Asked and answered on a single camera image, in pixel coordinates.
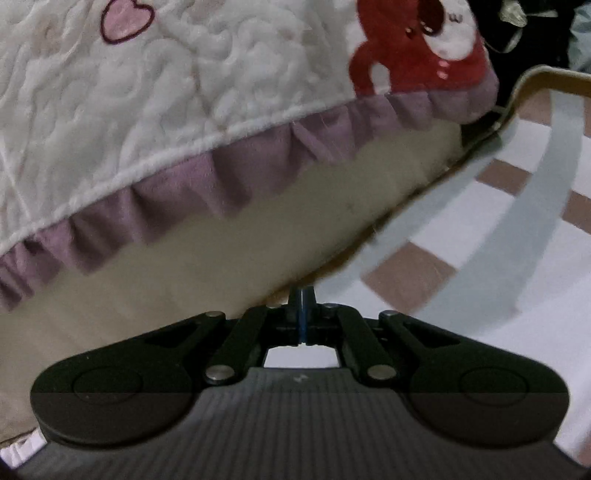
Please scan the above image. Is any white quilted blanket purple ruffle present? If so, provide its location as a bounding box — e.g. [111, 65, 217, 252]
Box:
[0, 0, 502, 312]

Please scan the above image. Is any pink grey checkered mat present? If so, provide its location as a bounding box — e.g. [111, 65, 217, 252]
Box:
[316, 65, 591, 464]

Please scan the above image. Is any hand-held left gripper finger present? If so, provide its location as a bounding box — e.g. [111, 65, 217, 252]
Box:
[303, 286, 462, 386]
[141, 286, 304, 386]

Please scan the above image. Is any dark cloth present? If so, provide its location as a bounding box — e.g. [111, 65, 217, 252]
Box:
[475, 0, 575, 72]

